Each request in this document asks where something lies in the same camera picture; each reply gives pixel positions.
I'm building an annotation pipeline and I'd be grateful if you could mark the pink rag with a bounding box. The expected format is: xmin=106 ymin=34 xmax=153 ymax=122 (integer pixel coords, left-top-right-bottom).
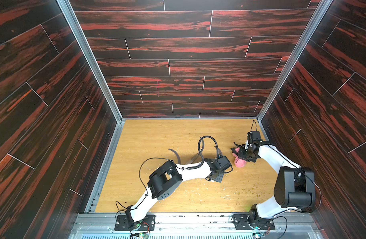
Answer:
xmin=232 ymin=148 xmax=246 ymax=168

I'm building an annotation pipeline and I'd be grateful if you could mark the small sickle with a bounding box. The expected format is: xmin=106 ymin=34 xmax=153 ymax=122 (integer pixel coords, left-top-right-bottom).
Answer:
xmin=187 ymin=153 xmax=200 ymax=164
xmin=169 ymin=148 xmax=181 ymax=164

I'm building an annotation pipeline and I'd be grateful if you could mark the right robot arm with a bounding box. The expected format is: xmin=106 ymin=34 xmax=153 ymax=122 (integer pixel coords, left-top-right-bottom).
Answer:
xmin=231 ymin=130 xmax=317 ymax=230

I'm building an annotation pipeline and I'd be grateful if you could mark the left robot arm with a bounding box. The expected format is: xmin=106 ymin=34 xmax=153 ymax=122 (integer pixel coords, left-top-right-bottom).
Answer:
xmin=126 ymin=156 xmax=233 ymax=227

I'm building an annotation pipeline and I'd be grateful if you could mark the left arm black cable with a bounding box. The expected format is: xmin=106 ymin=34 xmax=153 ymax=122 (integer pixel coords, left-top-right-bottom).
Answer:
xmin=197 ymin=135 xmax=222 ymax=168

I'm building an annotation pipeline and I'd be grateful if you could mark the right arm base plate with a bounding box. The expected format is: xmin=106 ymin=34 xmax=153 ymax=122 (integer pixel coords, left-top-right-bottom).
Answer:
xmin=231 ymin=214 xmax=275 ymax=231

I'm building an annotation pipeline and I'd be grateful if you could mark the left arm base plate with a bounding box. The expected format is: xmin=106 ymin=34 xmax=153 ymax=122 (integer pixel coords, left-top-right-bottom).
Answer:
xmin=114 ymin=214 xmax=156 ymax=232

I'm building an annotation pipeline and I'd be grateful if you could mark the aluminium front rail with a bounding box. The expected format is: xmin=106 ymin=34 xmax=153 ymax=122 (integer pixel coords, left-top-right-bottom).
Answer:
xmin=69 ymin=213 xmax=324 ymax=239

